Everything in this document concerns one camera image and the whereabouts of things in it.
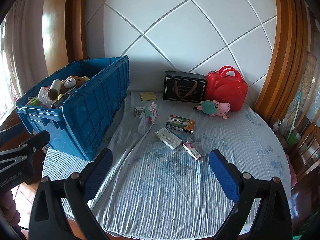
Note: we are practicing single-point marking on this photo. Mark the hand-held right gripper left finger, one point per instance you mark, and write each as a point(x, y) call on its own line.
point(100, 170)

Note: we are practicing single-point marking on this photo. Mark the small white box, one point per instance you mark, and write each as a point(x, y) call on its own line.
point(140, 110)

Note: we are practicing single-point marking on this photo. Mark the white and blue medicine box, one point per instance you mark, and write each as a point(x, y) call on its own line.
point(168, 138)

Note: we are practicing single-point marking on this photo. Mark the wooden chair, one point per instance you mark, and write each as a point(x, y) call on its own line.
point(306, 150)

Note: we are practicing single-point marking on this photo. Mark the person's left hand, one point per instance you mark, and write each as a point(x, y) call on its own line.
point(6, 210)

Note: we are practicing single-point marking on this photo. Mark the pink and white medicine box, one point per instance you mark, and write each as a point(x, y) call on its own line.
point(192, 150)

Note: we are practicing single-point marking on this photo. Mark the blue plastic storage crate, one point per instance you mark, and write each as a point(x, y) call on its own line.
point(92, 110)

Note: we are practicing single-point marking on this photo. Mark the brown teddy bear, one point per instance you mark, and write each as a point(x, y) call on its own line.
point(73, 81)

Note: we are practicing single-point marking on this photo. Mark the red toy suitcase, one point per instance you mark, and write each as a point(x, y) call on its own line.
point(226, 92)

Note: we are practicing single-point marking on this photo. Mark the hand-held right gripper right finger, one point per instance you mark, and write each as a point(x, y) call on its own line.
point(222, 172)

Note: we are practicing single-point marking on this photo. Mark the pink and green box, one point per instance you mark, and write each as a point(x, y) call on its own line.
point(151, 112)

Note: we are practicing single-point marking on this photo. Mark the beige curtain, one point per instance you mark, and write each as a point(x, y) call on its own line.
point(22, 55)

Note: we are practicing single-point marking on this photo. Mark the round wooden desktop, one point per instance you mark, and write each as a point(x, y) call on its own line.
point(303, 205)

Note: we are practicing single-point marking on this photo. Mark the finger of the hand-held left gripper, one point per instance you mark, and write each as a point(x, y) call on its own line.
point(35, 140)

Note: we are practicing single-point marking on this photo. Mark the pink pig plush toy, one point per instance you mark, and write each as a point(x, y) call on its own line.
point(212, 107)

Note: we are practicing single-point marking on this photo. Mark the clear plastic bag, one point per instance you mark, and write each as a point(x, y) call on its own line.
point(45, 96)

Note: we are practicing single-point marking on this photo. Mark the green and orange medicine box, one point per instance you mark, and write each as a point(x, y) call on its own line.
point(180, 124)

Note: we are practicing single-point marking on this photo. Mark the black gift bag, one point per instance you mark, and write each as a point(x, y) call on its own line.
point(185, 87)

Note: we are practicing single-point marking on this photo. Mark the cream cylindrical roll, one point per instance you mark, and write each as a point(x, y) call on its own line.
point(54, 90)

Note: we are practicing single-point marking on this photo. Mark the wooden wall trim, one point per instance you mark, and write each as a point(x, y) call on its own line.
point(282, 55)
point(62, 25)

